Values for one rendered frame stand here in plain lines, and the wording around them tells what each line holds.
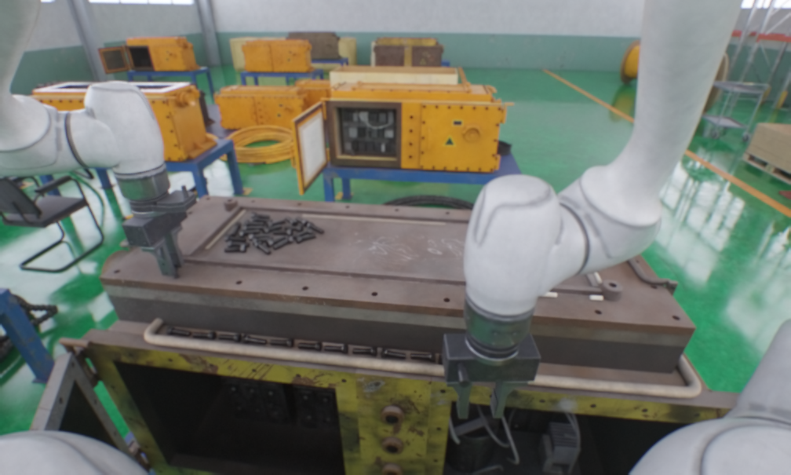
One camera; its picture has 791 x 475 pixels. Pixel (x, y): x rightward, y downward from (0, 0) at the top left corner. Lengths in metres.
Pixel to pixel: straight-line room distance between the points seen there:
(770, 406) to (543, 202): 0.26
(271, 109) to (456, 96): 4.32
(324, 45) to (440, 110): 9.16
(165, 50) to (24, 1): 10.60
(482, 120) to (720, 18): 3.04
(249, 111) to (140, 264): 6.23
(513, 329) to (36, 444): 0.44
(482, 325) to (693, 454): 0.26
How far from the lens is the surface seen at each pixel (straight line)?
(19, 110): 0.84
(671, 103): 0.41
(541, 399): 0.90
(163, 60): 11.31
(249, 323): 0.96
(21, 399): 3.14
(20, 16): 0.65
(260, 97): 7.18
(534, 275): 0.46
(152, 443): 1.40
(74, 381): 1.15
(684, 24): 0.35
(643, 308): 0.95
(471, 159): 3.44
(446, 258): 0.95
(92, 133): 0.84
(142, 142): 0.84
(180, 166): 4.23
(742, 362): 3.32
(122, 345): 1.10
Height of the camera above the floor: 1.89
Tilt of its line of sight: 30 degrees down
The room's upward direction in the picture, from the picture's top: straight up
